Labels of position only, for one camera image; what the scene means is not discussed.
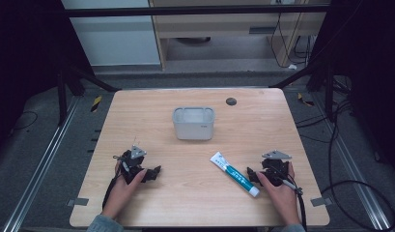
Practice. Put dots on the black horizontal crossbar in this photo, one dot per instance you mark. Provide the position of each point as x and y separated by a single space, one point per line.
185 11

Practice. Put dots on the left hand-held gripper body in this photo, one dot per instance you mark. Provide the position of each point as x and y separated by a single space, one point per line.
131 162

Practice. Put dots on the grey plastic storage box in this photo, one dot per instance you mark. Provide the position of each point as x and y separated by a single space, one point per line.
193 127

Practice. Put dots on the yellow black hazard tape strip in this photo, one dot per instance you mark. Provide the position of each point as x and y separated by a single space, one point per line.
96 103
304 100

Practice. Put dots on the person's left hand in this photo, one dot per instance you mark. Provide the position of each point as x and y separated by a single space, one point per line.
121 196

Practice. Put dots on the white and teal toothpaste tube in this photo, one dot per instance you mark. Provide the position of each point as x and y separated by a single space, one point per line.
236 175

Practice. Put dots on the black metal stand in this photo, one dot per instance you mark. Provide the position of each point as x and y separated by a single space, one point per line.
62 96
329 93

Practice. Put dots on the grey tape patch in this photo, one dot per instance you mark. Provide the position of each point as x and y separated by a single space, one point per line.
78 202
321 201

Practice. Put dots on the aluminium floor rail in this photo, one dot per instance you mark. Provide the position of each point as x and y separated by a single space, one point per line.
356 167
40 164

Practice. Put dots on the dark curtain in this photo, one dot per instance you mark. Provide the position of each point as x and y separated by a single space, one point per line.
372 64
24 64

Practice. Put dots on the round grey table grommet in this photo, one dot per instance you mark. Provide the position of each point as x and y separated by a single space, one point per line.
231 101

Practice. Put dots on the person's right hand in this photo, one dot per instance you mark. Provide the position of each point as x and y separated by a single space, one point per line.
283 199

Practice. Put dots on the light wooden desk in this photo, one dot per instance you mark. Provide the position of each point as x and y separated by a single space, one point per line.
217 29

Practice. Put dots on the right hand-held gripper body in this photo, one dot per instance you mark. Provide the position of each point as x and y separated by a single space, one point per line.
275 167

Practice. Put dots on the white cabinet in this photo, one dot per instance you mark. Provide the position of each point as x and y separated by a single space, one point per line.
114 38

